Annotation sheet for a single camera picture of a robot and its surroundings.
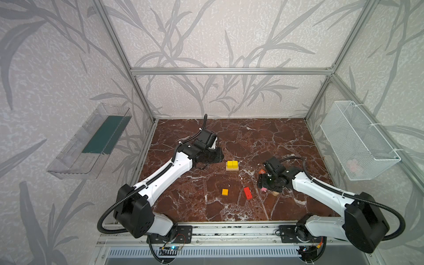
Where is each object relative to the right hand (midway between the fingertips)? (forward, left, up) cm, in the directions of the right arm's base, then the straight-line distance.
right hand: (261, 179), depth 86 cm
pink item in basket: (-1, -39, +16) cm, 42 cm away
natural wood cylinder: (-7, -6, -2) cm, 9 cm away
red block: (-6, +7, -5) cm, 10 cm away
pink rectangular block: (-4, -1, -3) cm, 5 cm away
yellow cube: (+10, +17, -2) cm, 20 cm away
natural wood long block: (+7, +15, -4) cm, 17 cm away
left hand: (+7, +19, +15) cm, 25 cm away
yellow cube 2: (+10, +13, -2) cm, 17 cm away
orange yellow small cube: (-5, +20, -4) cm, 21 cm away
